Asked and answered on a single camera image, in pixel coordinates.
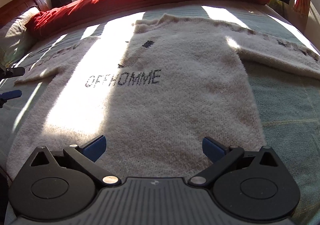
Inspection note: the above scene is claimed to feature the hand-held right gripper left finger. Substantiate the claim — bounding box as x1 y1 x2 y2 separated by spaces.
30 135 122 187

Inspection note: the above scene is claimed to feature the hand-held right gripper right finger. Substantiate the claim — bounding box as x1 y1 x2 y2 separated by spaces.
189 136 285 187

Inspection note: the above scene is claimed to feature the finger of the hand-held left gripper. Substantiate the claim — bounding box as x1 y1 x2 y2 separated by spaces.
0 66 25 77
0 90 22 108

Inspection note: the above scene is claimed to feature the white knit sweater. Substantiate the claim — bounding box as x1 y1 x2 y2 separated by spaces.
6 13 320 183

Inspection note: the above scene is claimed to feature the plaid pillow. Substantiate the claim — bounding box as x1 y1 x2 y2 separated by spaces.
0 7 40 66

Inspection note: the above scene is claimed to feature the wooden headboard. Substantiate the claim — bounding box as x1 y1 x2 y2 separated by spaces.
0 0 43 28

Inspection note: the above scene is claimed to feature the yellow-green cloth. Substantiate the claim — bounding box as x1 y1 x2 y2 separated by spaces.
269 0 288 16

